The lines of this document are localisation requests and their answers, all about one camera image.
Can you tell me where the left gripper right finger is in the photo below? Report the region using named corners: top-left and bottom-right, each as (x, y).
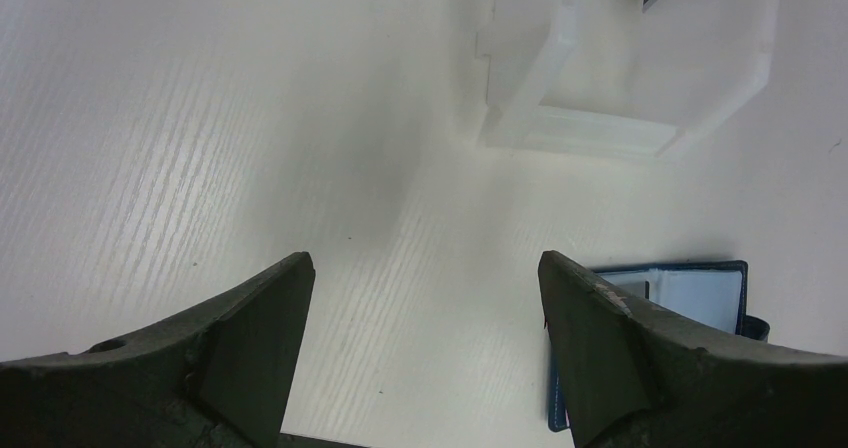
top-left (538, 251), bottom-right (847, 447)

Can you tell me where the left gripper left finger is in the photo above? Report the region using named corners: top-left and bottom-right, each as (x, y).
top-left (1, 252), bottom-right (315, 447)

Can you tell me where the blue leather card holder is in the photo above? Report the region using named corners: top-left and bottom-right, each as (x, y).
top-left (537, 251), bottom-right (770, 436)

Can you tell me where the clear plastic card box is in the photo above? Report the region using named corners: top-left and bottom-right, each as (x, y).
top-left (476, 0), bottom-right (780, 160)

